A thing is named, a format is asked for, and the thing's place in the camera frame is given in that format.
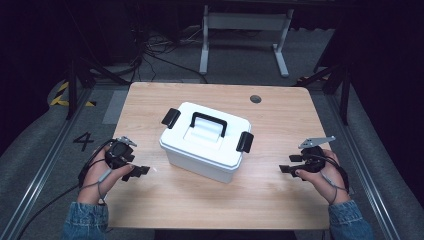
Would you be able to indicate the grey metal stand frame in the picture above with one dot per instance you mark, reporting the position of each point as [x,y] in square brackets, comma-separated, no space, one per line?
[245,21]

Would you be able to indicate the metal floor rail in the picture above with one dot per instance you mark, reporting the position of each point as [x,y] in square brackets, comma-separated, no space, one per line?
[40,166]
[363,166]

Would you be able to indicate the person's right hand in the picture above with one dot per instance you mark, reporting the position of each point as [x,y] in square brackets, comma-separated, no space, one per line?
[328,183]

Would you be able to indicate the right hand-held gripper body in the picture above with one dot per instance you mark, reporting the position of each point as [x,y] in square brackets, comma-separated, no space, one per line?
[313,160]

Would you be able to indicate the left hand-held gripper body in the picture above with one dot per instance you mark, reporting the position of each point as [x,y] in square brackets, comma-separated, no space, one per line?
[118,154]

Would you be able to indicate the black box latch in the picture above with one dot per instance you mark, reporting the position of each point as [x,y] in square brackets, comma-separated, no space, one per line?
[245,142]
[171,118]

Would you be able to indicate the black tripod stand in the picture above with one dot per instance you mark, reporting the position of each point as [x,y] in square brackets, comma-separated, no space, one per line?
[345,93]
[71,90]

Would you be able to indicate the person's left hand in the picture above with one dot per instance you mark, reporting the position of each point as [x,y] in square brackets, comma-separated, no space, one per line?
[95,180]

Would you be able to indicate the white plastic storage box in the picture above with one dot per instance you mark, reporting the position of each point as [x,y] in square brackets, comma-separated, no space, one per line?
[200,165]
[186,140]

